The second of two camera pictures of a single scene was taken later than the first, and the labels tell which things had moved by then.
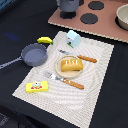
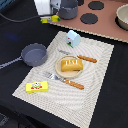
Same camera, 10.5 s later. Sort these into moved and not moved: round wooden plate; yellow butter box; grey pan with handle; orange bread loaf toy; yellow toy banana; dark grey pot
Moved: yellow toy banana; dark grey pot
Not moved: yellow butter box; grey pan with handle; round wooden plate; orange bread loaf toy
